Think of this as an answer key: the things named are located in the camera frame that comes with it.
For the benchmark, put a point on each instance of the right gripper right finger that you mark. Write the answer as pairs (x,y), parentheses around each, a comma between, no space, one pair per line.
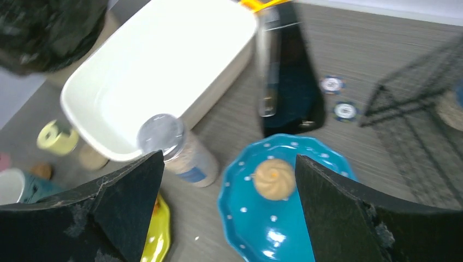
(349,221)

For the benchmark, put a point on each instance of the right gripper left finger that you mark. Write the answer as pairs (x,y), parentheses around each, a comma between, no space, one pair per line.
(106,219)

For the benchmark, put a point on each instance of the green polka dot plate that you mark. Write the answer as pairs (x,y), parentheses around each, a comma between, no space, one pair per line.
(158,239)

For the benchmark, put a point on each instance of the yellow lid spice shaker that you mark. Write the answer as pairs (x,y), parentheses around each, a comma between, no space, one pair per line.
(61,139)

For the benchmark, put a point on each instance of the grain jar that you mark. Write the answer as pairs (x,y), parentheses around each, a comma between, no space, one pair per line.
(184,154)
(449,106)

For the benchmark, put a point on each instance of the pink lid spice shaker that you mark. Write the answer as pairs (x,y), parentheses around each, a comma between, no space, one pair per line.
(42,170)

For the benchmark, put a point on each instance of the beige bun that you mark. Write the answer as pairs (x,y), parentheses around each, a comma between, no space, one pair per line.
(274,179)

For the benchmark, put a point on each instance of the blue polka dot plate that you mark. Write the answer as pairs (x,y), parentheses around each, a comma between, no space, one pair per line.
(265,230)

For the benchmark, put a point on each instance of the small chip right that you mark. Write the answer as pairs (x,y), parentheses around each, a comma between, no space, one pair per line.
(344,111)

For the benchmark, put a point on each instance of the small chip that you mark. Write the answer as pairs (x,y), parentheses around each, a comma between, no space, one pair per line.
(344,111)
(331,84)

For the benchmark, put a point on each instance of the black metronome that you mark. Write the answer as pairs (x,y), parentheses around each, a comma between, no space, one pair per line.
(290,99)

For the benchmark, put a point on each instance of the small chip left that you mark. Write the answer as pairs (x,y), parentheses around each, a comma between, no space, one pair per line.
(331,84)

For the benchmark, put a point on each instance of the white rectangular basin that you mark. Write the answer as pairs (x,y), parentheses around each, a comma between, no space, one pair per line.
(173,57)

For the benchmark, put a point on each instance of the black bag lined trash bin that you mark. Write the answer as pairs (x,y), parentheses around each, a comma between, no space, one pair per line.
(47,36)

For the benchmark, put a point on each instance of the blue handled white mug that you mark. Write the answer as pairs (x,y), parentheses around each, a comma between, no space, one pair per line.
(18,186)

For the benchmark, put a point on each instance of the black wire basket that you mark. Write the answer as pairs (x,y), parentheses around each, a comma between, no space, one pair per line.
(427,153)

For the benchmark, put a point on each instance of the orange plastic handle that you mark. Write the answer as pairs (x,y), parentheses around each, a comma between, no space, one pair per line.
(256,5)

